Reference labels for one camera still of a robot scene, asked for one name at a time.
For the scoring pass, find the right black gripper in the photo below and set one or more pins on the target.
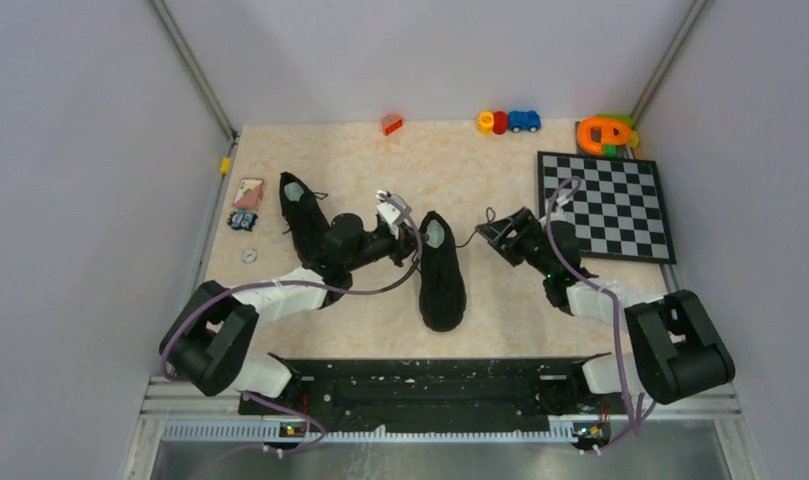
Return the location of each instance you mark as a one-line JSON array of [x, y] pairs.
[[496, 232]]

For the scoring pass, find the orange ring toy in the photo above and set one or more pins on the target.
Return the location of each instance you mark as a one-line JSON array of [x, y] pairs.
[[603, 137]]

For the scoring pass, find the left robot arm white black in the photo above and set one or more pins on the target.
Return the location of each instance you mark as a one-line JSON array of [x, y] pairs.
[[208, 345]]

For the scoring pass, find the blue toy car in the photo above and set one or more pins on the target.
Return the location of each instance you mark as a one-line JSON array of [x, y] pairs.
[[519, 121]]

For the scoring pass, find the small round metal disc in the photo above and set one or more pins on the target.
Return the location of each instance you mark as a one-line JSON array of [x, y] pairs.
[[249, 255]]

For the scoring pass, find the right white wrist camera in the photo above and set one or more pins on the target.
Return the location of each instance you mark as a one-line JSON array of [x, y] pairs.
[[556, 213]]

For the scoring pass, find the small blue black toy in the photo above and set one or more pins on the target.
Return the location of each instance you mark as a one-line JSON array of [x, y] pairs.
[[242, 220]]

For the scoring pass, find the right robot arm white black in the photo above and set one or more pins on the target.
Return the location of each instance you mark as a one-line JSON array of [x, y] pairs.
[[665, 347]]

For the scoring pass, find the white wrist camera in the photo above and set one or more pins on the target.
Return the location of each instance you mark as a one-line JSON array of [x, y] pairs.
[[556, 213], [393, 211]]

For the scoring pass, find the black white checkerboard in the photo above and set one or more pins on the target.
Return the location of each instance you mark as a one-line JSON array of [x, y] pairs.
[[619, 211]]

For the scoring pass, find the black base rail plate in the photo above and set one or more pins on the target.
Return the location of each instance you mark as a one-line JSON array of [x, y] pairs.
[[470, 396]]

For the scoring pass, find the pink triangle card box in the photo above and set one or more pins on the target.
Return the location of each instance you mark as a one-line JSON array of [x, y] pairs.
[[249, 194]]

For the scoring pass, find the orange toy brick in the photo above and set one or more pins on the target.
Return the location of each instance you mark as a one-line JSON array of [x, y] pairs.
[[391, 123]]

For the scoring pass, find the red toy cylinder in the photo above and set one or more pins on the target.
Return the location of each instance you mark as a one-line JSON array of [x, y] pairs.
[[500, 122]]

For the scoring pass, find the yellow clip on rail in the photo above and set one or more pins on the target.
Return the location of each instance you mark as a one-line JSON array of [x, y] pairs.
[[225, 166]]

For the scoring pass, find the yellow toy cylinder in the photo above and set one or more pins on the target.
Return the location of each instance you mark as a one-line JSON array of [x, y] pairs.
[[485, 122]]

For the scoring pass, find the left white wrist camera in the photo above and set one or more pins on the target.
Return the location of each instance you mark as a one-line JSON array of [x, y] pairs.
[[393, 211]]

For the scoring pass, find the black shoe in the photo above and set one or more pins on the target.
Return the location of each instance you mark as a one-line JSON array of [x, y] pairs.
[[303, 212], [442, 295]]

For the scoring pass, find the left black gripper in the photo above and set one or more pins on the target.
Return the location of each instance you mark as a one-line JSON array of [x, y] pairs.
[[404, 246]]

